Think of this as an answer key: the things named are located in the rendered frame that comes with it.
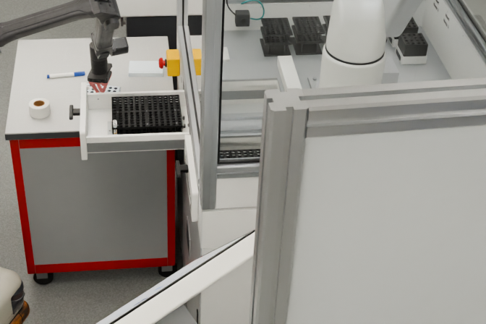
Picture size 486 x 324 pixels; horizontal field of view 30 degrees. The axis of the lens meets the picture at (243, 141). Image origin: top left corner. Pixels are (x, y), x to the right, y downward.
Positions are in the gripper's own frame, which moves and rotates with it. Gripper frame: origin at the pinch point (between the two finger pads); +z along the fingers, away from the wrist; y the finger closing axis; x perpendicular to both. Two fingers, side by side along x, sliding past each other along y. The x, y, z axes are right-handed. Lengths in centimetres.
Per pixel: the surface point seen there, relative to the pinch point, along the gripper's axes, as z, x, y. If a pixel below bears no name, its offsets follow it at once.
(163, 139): -6.7, -27.9, -31.7
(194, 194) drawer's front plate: -12, -43, -62
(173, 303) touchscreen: -39, -49, -127
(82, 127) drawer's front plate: -12.4, -3.9, -36.7
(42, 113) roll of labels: 2.7, 17.9, -11.7
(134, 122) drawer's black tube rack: -9.2, -18.1, -27.5
